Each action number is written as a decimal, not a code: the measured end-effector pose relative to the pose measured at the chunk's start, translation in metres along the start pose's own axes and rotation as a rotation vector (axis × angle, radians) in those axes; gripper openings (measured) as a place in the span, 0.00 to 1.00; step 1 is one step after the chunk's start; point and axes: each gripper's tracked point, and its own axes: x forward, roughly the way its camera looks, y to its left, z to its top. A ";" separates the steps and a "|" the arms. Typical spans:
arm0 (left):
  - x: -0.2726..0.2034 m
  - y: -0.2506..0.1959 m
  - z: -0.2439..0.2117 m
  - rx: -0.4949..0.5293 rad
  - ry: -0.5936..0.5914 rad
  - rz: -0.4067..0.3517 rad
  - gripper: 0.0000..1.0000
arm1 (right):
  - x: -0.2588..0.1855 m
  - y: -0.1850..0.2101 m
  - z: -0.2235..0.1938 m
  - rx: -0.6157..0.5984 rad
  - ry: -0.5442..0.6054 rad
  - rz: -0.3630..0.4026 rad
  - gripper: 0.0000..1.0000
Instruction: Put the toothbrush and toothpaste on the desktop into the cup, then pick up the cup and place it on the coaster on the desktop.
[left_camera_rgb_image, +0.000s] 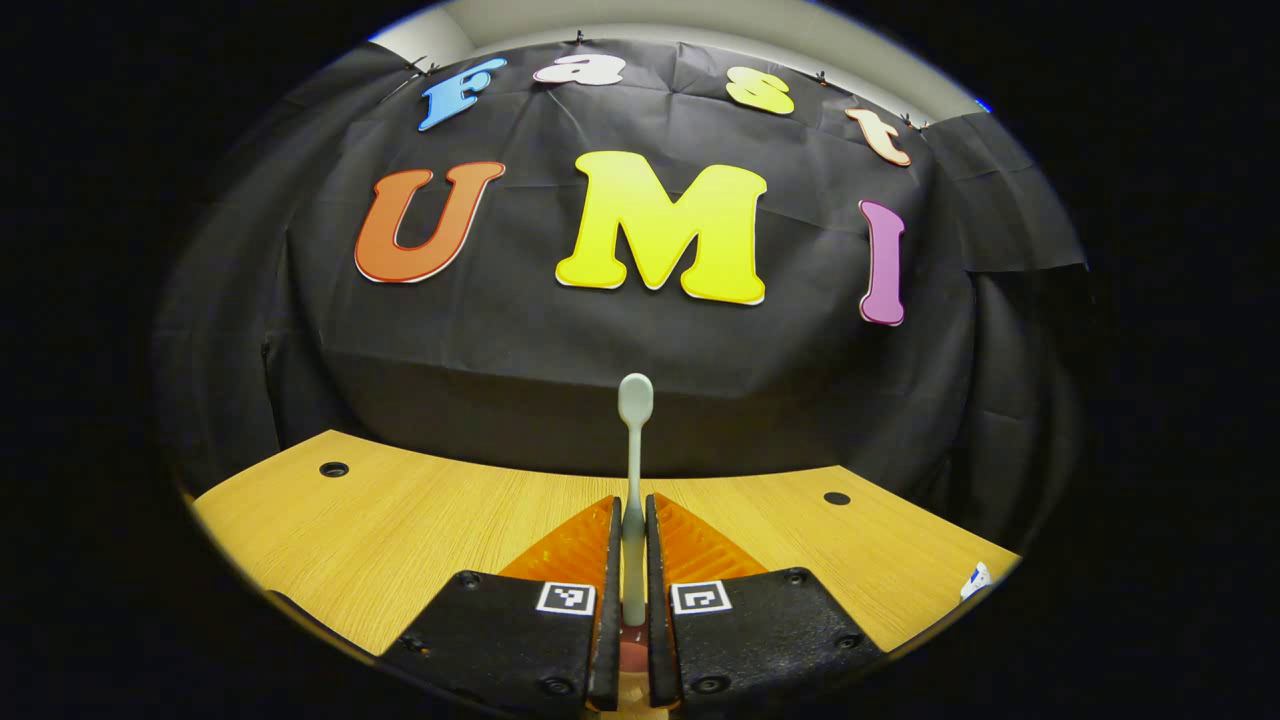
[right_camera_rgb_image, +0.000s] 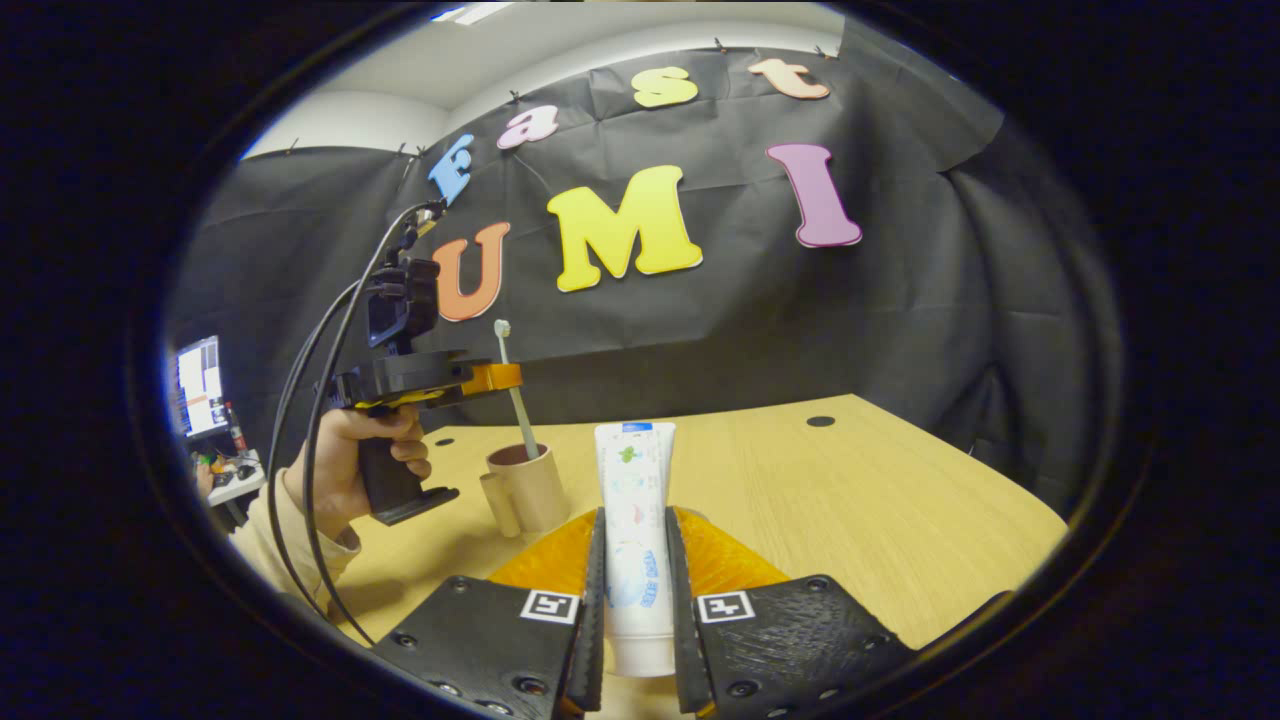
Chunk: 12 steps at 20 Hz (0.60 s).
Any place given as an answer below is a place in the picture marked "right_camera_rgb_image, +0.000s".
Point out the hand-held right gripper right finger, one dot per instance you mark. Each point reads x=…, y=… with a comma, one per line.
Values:
x=680, y=620

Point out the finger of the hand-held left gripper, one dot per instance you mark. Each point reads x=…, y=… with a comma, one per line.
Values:
x=492, y=378

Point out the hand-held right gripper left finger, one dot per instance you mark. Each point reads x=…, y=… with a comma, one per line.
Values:
x=598, y=620

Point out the pale green toothbrush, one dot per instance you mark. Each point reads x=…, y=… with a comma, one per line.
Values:
x=517, y=400

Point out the beige cup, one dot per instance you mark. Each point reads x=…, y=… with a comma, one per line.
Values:
x=540, y=495

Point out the white toothpaste tube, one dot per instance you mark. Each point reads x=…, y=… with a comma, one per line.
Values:
x=635, y=480

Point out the wooden desktop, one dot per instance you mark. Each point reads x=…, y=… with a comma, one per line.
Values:
x=850, y=500

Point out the small red bottle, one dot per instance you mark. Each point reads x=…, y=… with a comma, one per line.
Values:
x=237, y=430

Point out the computer monitor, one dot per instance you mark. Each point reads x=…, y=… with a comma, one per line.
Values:
x=198, y=390

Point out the black backdrop cloth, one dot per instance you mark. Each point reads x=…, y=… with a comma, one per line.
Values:
x=800, y=330

